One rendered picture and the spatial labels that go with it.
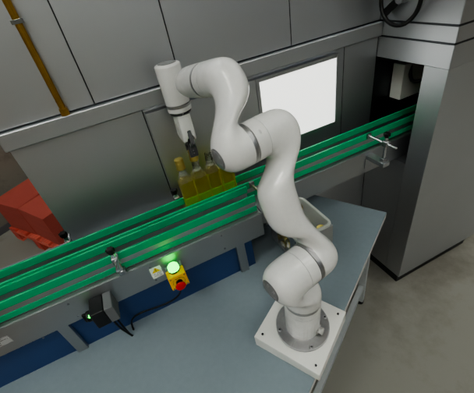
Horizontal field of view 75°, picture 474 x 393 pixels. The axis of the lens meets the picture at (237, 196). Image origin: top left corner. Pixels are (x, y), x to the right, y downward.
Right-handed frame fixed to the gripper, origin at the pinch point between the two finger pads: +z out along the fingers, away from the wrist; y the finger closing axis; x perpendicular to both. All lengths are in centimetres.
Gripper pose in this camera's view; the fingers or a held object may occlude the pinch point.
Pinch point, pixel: (191, 149)
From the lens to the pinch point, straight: 119.1
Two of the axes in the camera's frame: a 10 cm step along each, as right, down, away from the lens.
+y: 4.1, 5.0, -7.7
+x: 9.0, -3.7, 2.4
